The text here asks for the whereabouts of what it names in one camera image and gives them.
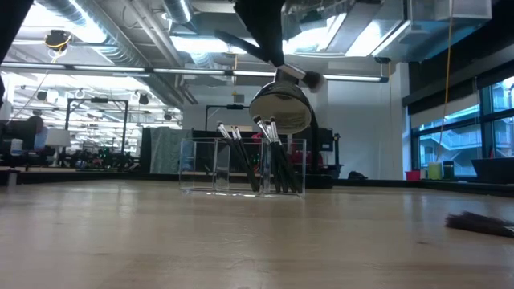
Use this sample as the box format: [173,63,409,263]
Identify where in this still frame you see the green cup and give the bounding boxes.
[427,161,443,181]

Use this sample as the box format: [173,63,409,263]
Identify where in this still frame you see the black bin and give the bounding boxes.
[471,157,514,185]

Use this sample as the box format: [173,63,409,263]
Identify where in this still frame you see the clear acrylic brush organizer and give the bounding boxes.
[178,137,307,198]

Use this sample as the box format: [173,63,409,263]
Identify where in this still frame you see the ribbed silver ventilation duct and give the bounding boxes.
[39,0,202,105]

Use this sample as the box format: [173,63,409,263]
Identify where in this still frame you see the long ceiling light strip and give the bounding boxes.
[0,62,389,83]

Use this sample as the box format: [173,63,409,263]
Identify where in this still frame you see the small black makeup brush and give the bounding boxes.
[228,126,259,193]
[234,125,261,193]

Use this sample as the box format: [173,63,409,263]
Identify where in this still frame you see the black metal stand frame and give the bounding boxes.
[65,97,130,169]
[205,103,247,140]

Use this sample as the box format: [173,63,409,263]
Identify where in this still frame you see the round-head black makeup brush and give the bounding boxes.
[215,121,261,193]

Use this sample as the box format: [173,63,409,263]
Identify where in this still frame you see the grey cloth partition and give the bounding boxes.
[150,127,194,174]

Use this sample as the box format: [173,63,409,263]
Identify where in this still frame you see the black aluminium table frame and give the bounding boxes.
[0,168,514,198]

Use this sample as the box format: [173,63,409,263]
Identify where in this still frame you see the black yellow cable reel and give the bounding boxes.
[43,29,73,52]

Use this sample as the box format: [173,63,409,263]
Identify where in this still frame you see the black background robot arms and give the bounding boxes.
[74,146,140,169]

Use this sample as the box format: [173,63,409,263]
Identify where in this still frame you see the large window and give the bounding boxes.
[409,75,514,177]

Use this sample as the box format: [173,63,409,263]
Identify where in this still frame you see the person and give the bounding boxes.
[26,115,50,153]

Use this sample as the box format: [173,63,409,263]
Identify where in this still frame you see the large black powder brush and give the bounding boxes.
[214,29,327,94]

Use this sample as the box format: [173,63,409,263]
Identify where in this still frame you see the black fan makeup brush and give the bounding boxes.
[444,211,514,238]

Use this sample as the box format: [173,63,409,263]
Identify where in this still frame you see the yellow hanging cable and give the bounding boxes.
[437,0,455,152]

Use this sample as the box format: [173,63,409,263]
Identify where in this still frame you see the thin black makeup brush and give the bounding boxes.
[252,115,296,193]
[271,116,303,194]

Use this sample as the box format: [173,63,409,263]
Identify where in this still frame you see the black desk lamp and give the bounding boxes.
[247,67,322,177]

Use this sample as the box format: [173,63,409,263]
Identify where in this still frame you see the white rectangular air duct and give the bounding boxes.
[371,0,493,63]

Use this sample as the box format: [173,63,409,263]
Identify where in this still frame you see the black equipment stand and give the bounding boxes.
[319,127,343,177]

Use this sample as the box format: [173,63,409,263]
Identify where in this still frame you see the black computer monitor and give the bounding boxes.
[0,119,38,152]

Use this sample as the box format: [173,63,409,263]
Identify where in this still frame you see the white-shade table lamp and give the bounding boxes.
[43,128,72,168]

